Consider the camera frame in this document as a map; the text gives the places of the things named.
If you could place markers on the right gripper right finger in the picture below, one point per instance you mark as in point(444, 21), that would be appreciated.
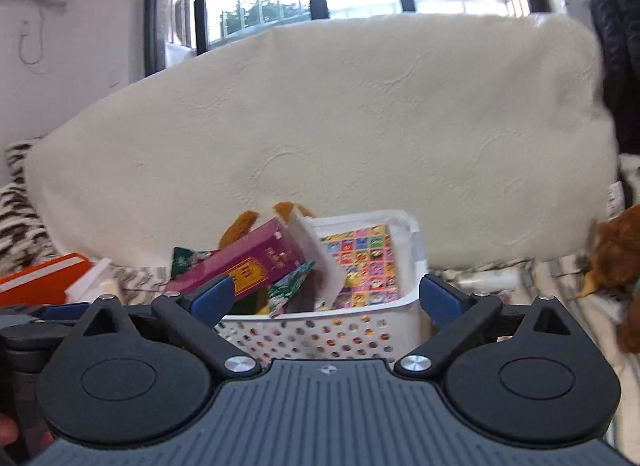
point(461, 322)

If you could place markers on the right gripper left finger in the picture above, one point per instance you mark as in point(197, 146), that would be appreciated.
point(190, 319)

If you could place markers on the red floral packet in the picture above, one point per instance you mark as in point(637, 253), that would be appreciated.
point(185, 259)

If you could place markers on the magenta tall box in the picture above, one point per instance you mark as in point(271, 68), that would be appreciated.
point(257, 260)

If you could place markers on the person right hand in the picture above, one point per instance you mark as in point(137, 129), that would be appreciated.
point(9, 433)

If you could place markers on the orange white box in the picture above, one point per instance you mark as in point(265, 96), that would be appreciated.
point(44, 283)

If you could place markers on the white spray bottle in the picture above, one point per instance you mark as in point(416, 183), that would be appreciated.
point(490, 281)

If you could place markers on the white perforated plastic basket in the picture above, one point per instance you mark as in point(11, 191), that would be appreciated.
point(386, 331)

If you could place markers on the zebra pattern cushion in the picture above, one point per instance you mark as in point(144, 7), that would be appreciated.
point(24, 239)

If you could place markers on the orange plush toy in basket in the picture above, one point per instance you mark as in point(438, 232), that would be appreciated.
point(250, 220)

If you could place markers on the colourful cartoon pattern box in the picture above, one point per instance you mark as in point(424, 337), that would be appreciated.
point(366, 256)

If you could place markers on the striped bed sheet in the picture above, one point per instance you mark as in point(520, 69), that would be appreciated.
point(536, 392)

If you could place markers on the brown plush dog toy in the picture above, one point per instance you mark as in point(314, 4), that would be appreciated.
point(615, 264)

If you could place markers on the large cream pillow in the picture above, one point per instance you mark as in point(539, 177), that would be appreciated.
point(489, 130)

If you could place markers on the black backpack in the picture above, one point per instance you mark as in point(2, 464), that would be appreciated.
point(616, 23)

